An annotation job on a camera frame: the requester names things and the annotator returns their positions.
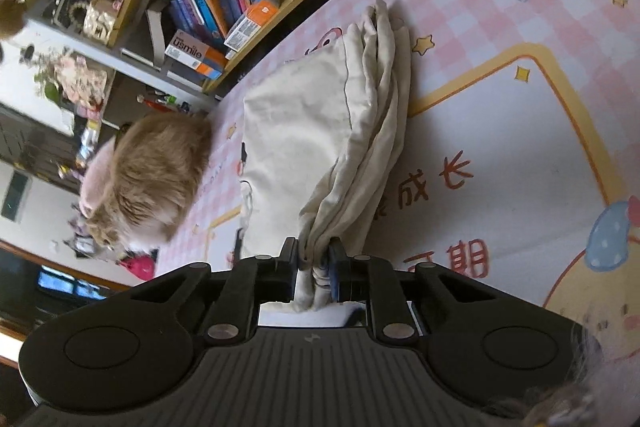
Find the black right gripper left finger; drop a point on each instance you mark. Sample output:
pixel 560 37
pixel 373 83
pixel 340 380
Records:
pixel 268 279

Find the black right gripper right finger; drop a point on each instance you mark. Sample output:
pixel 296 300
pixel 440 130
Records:
pixel 359 278

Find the cream hoodie with black print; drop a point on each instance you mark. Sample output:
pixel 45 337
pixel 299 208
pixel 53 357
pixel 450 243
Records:
pixel 321 135

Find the fluffy brown cat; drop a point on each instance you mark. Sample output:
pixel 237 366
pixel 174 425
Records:
pixel 152 180

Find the pink checkered cartoon mat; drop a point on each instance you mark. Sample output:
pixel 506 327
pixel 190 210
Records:
pixel 521 162

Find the white orange usmile box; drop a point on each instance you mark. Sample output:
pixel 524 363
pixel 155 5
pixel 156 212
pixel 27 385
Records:
pixel 197 55

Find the floral decorated box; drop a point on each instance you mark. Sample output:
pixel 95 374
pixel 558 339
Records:
pixel 68 76

